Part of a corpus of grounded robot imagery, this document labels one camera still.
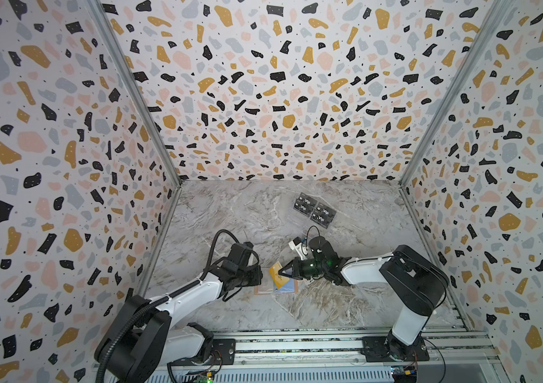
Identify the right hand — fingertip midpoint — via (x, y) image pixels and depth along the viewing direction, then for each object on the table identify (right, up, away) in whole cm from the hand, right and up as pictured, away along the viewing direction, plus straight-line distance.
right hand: (283, 274), depth 84 cm
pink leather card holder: (-6, -5, +4) cm, 9 cm away
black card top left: (+9, +24, +19) cm, 32 cm away
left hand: (-5, -1, +3) cm, 6 cm away
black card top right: (+16, +20, +16) cm, 30 cm away
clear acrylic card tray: (+8, +17, +20) cm, 27 cm away
